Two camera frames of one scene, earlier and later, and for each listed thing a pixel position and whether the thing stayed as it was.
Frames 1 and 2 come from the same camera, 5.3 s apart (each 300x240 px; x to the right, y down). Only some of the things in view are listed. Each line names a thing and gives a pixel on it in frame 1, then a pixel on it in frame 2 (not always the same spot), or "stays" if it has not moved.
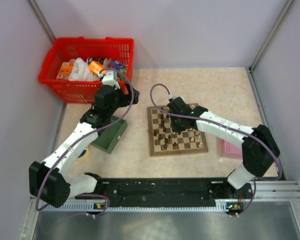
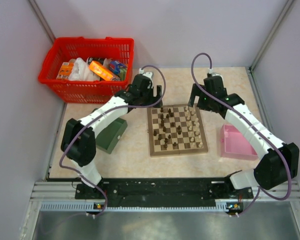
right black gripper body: x=176 y=124 to x=205 y=102
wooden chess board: x=164 y=141 stays
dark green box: x=109 y=137 stays
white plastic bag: x=81 y=71 stays
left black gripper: x=126 y=98 to x=153 y=100
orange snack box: x=95 y=67 stays
